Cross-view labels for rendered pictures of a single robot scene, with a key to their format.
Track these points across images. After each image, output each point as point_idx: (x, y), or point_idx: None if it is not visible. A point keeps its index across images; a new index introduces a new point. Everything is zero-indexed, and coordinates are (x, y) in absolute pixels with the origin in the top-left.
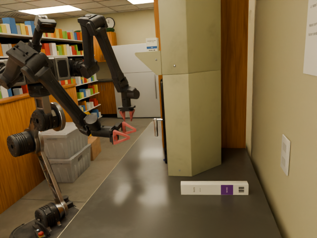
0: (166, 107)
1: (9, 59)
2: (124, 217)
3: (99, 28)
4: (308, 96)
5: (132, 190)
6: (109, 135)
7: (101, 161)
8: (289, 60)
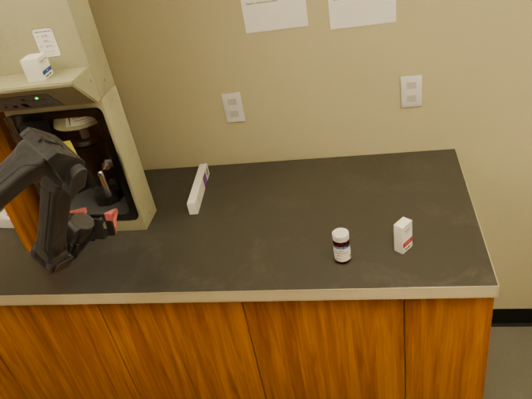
0: (117, 142)
1: (14, 184)
2: (236, 247)
3: None
4: (260, 47)
5: (176, 254)
6: (103, 228)
7: None
8: (208, 28)
